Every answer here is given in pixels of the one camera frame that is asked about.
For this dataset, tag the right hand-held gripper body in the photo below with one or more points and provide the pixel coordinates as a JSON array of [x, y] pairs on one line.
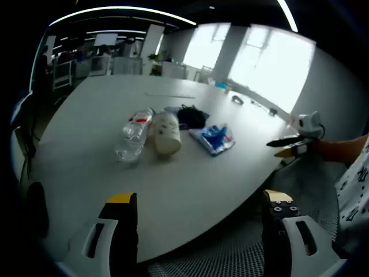
[[310, 124]]

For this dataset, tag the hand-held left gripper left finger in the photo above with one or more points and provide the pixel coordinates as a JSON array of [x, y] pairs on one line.
[[124, 231]]

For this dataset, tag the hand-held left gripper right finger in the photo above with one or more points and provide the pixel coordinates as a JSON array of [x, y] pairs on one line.
[[274, 239]]

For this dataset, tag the blue tissue packet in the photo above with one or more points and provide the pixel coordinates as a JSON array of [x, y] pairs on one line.
[[214, 138]]

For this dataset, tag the clear plastic water bottle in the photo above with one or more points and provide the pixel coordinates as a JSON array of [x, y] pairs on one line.
[[131, 138]]

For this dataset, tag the white paper cup green print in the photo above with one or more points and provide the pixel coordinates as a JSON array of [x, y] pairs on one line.
[[167, 132]]

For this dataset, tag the small dark object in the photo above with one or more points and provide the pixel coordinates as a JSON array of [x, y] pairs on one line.
[[273, 111]]

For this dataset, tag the grey hand controller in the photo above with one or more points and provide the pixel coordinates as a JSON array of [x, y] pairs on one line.
[[237, 100]]

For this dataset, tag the wide bright window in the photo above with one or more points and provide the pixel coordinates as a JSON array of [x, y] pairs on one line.
[[274, 66]]

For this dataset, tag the white patterned shirt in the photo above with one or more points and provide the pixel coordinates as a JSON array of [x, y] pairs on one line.
[[356, 184]]

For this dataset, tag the small blue box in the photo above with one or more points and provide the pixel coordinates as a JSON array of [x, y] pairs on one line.
[[221, 85]]

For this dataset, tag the short ceiling light strip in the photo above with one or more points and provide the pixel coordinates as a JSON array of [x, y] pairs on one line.
[[289, 15]]

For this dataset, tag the narrow bright window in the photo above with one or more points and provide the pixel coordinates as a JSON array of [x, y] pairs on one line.
[[204, 46]]

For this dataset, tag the green potted plant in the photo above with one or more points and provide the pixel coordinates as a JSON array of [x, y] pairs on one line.
[[154, 57]]

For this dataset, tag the long ceiling light strip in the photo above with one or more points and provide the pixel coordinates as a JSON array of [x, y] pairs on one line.
[[121, 10]]

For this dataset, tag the white frame office chair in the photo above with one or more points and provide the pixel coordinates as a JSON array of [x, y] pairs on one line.
[[62, 73]]

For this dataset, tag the wall-mounted display screen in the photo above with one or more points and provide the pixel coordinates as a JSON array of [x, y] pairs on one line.
[[106, 39]]

